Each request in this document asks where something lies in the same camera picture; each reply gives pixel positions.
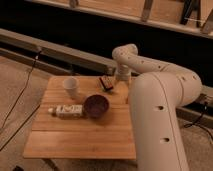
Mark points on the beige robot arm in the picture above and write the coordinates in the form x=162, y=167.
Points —
x=154, y=95

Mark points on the dark purple ceramic bowl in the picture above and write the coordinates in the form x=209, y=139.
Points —
x=95, y=106

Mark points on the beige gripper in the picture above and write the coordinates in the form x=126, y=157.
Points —
x=122, y=73

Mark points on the white paper cup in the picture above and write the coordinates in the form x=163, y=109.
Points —
x=71, y=85

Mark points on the white labelled bottle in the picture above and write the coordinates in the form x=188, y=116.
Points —
x=67, y=111

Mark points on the wooden table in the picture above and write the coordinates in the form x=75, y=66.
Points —
x=109, y=137

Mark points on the small black red box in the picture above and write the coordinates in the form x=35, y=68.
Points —
x=106, y=83

